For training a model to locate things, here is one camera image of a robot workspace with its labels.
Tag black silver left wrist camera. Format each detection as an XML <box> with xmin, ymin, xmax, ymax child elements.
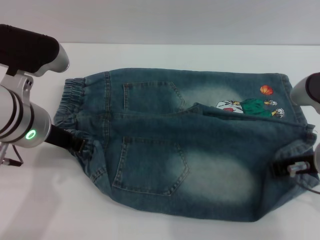
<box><xmin>0</xmin><ymin>24</ymin><xmax>70</xmax><ymax>78</ymax></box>

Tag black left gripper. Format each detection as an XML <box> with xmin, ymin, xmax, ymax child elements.
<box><xmin>44</xmin><ymin>124</ymin><xmax>87</xmax><ymax>156</ymax></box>

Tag blue denim shorts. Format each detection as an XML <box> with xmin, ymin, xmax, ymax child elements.
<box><xmin>53</xmin><ymin>66</ymin><xmax>320</xmax><ymax>223</ymax></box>

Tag right arm cable with plug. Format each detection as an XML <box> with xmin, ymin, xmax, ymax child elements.
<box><xmin>287</xmin><ymin>161</ymin><xmax>320</xmax><ymax>195</ymax></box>

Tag arm cable with plug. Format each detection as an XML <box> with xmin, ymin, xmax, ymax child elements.
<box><xmin>287</xmin><ymin>161</ymin><xmax>320</xmax><ymax>195</ymax></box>
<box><xmin>0</xmin><ymin>143</ymin><xmax>24</xmax><ymax>168</ymax></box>

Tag left arm cable with plug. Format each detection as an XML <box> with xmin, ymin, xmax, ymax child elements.
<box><xmin>0</xmin><ymin>143</ymin><xmax>24</xmax><ymax>168</ymax></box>

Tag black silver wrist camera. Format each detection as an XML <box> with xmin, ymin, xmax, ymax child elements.
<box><xmin>291</xmin><ymin>72</ymin><xmax>320</xmax><ymax>113</ymax></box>
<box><xmin>0</xmin><ymin>24</ymin><xmax>70</xmax><ymax>78</ymax></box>

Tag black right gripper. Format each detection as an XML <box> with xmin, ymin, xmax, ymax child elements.
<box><xmin>272</xmin><ymin>154</ymin><xmax>317</xmax><ymax>179</ymax></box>

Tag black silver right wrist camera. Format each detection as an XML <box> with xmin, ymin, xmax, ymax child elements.
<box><xmin>291</xmin><ymin>72</ymin><xmax>320</xmax><ymax>113</ymax></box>

